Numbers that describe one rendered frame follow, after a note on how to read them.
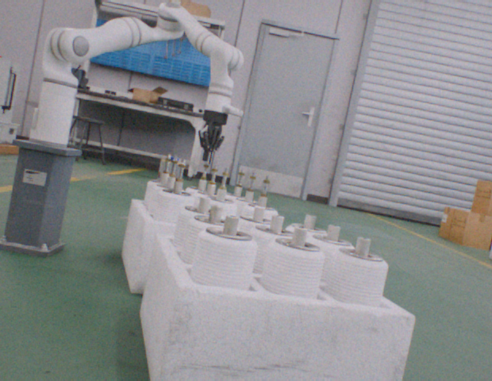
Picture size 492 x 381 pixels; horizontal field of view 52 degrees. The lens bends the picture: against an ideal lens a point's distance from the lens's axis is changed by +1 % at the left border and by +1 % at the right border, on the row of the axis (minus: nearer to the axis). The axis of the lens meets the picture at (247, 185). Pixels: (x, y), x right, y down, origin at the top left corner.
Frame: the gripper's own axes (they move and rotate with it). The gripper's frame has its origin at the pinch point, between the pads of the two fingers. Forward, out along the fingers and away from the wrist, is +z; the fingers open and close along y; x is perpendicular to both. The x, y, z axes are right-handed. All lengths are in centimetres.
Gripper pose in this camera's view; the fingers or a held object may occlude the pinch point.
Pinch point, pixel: (207, 157)
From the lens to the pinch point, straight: 155.5
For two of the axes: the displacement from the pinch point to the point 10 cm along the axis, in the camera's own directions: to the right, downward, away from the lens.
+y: -4.3, -0.4, -9.0
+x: 8.8, 2.0, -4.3
